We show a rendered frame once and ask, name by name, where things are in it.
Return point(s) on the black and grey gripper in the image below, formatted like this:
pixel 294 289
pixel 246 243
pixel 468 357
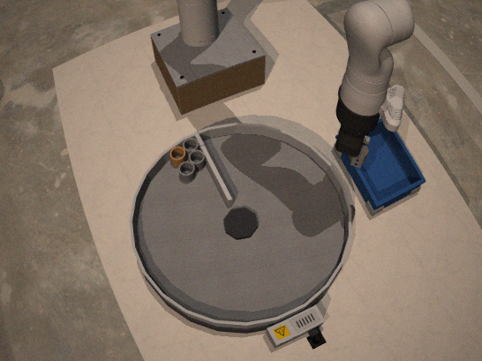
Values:
pixel 358 114

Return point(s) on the blue square tray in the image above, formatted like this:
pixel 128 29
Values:
pixel 389 170

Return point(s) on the grey metal ring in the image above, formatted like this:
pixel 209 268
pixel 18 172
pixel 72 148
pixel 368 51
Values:
pixel 197 154
pixel 191 142
pixel 187 177

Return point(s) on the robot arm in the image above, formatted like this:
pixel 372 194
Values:
pixel 369 26

